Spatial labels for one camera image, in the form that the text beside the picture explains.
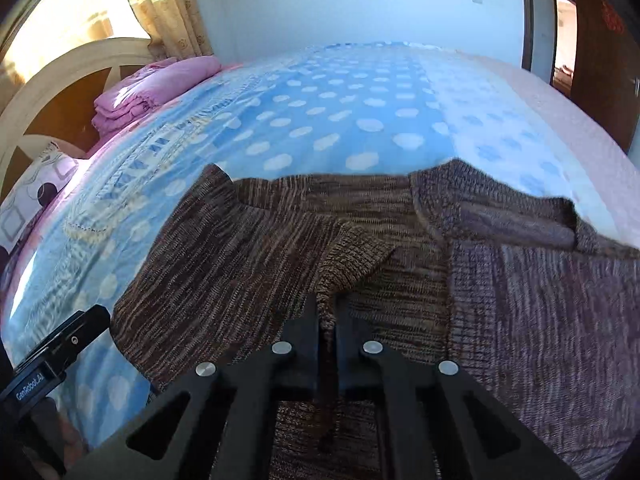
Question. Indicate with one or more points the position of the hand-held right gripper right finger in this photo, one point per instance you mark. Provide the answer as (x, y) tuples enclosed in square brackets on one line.
[(350, 355)]

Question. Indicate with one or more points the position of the yellow patterned curtain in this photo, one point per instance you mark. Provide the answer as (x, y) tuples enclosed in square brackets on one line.
[(165, 15)]

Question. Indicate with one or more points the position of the brown knit sweater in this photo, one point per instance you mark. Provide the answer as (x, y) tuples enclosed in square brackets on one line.
[(240, 260)]

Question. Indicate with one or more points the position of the folded pink quilt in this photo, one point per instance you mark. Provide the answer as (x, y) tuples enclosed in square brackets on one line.
[(150, 90)]

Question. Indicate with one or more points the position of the cream wooden headboard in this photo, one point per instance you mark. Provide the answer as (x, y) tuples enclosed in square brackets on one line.
[(50, 75)]

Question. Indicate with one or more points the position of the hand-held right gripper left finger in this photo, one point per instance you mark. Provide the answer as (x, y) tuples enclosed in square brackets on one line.
[(303, 355)]

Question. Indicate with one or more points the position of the blue polka-dot blanket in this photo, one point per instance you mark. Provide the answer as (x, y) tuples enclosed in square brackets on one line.
[(325, 110)]

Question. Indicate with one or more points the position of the dark door frame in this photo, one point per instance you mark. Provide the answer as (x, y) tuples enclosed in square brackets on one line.
[(526, 20)]

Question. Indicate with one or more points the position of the patterned white pillow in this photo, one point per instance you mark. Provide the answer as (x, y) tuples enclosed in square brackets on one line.
[(30, 195)]

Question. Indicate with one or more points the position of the brown wooden door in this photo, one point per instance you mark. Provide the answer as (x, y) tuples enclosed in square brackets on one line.
[(600, 60)]

